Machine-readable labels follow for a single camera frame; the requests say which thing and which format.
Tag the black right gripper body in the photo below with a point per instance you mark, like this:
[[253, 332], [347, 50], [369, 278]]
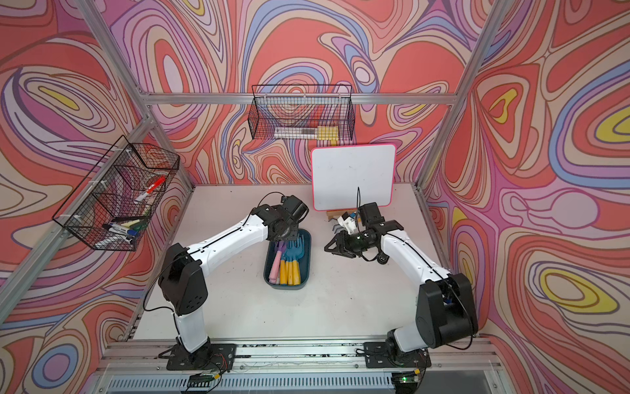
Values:
[[354, 244]]

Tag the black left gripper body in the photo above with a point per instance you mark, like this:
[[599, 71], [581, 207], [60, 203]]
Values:
[[290, 233]]

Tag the teal rake yellow handle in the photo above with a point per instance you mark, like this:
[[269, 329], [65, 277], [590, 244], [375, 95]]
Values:
[[289, 269], [298, 254], [283, 276]]

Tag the blue rake yellow handle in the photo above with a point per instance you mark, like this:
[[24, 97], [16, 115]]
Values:
[[339, 224]]

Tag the purple rake pink handle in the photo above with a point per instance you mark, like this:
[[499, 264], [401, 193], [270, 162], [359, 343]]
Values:
[[276, 264]]

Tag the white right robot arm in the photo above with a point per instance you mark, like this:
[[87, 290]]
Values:
[[445, 307]]

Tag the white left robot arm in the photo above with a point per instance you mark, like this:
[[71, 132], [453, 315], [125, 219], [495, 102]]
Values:
[[186, 268]]

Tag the dark teal storage box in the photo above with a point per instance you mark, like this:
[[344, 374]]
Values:
[[289, 256]]

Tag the pink framed whiteboard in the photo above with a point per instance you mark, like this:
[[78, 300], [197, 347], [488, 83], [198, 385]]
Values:
[[341, 176]]

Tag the yellow eraser in basket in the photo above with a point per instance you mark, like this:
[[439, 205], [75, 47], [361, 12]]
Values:
[[327, 133]]

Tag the red marker pen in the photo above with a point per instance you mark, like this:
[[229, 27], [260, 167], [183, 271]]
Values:
[[156, 185]]

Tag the blue marker pen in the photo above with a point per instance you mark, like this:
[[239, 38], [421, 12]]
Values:
[[120, 230]]

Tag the green circuit board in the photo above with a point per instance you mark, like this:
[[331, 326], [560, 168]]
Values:
[[203, 380]]

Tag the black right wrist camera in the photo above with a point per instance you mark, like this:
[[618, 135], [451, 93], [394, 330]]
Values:
[[382, 258]]

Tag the black wire basket back wall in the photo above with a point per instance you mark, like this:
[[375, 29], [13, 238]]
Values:
[[295, 111]]

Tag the black wire basket wall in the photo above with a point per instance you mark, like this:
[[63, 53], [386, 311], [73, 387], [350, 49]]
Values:
[[295, 111], [125, 171]]

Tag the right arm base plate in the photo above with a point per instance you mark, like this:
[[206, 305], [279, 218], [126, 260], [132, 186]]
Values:
[[386, 355]]

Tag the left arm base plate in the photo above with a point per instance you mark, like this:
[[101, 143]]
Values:
[[210, 356]]

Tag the black wire basket left wall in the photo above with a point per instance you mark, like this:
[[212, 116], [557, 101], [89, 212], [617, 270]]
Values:
[[125, 171]]

